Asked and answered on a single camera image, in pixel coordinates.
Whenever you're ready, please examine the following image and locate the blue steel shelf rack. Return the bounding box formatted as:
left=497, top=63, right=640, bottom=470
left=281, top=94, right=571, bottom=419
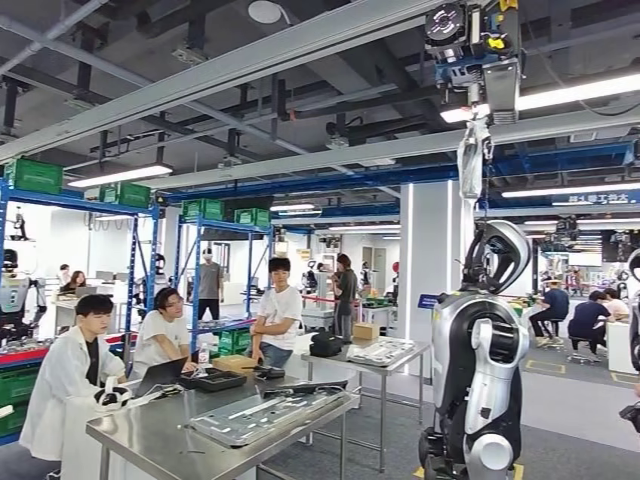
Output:
left=172, top=215, right=275, bottom=356
left=0, top=182, right=162, bottom=446

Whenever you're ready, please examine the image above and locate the stainless steel table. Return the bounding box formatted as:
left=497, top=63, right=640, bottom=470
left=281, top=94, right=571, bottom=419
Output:
left=85, top=376, right=362, bottom=480
left=300, top=337, right=432, bottom=475

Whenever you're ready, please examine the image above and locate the overhead hoist trolley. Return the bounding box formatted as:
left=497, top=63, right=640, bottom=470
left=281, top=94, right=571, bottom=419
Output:
left=423, top=0, right=522, bottom=127

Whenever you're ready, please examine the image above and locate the plastic wrapped hoist sling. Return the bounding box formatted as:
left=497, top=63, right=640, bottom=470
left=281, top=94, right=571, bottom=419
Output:
left=456, top=119, right=495, bottom=201

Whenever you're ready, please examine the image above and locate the black plastic tray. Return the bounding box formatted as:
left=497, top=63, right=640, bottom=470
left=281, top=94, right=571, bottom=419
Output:
left=178, top=367, right=248, bottom=394

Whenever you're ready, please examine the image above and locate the blue hanging banner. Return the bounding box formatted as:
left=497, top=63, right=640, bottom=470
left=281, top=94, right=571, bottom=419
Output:
left=552, top=190, right=640, bottom=206

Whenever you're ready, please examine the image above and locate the round white ceiling fixture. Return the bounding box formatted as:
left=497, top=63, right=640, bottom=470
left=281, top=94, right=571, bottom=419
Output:
left=247, top=0, right=284, bottom=26

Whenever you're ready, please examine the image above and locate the flat brown cardboard box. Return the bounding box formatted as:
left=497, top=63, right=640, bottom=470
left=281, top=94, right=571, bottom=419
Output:
left=211, top=354, right=258, bottom=377

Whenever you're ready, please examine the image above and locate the grey metal panel part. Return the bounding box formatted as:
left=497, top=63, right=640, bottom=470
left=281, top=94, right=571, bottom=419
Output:
left=346, top=337, right=417, bottom=370
left=189, top=387, right=351, bottom=450

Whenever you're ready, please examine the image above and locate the white VR headset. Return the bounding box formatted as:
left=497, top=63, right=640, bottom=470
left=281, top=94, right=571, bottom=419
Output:
left=92, top=376, right=134, bottom=415

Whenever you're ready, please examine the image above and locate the black bag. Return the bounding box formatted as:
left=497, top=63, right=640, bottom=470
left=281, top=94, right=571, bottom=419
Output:
left=308, top=329, right=344, bottom=360

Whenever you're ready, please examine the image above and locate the silver humanoid robot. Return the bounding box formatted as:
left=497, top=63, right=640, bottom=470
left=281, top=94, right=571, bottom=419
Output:
left=301, top=260, right=321, bottom=296
left=619, top=248, right=640, bottom=437
left=0, top=248, right=48, bottom=346
left=419, top=220, right=533, bottom=480
left=143, top=252, right=170, bottom=313

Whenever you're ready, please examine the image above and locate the green plastic crate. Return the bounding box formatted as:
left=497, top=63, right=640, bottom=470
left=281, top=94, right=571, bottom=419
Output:
left=233, top=207, right=272, bottom=229
left=217, top=328, right=252, bottom=357
left=4, top=156, right=64, bottom=196
left=0, top=366, right=41, bottom=407
left=181, top=198, right=226, bottom=223
left=0, top=402, right=31, bottom=440
left=99, top=181, right=152, bottom=211

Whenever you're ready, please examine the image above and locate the long black trim part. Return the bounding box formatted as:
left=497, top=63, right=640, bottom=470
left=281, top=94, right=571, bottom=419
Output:
left=261, top=378, right=349, bottom=400

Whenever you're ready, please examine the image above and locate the dark laptop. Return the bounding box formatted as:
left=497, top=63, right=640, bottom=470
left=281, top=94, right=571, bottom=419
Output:
left=134, top=356, right=189, bottom=399

